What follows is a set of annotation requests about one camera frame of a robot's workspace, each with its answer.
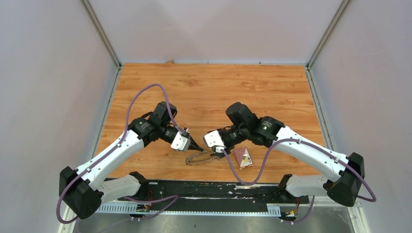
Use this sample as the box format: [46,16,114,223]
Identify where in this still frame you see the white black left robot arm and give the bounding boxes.
[59,101,204,219]

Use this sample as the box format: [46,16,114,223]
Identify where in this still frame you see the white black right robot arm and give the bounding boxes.
[203,102,365,207]

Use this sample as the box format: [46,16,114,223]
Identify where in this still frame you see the playing card box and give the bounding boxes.
[234,147,253,169]

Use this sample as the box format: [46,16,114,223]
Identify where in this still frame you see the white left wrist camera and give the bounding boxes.
[171,128,192,152]

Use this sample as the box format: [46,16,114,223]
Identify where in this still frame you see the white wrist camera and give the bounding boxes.
[203,130,226,153]
[171,128,192,152]

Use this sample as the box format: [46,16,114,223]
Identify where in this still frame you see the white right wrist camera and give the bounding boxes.
[203,130,226,153]

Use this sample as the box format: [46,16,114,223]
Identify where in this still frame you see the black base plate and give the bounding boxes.
[132,180,309,212]

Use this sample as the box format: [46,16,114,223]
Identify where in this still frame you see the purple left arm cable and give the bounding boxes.
[56,83,190,233]

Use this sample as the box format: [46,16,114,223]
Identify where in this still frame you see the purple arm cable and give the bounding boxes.
[220,138,377,224]
[56,83,190,233]

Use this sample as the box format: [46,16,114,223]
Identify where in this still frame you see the slotted white cable duct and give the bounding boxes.
[96,202,281,217]

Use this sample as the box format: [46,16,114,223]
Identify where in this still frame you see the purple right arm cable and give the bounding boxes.
[220,138,377,224]

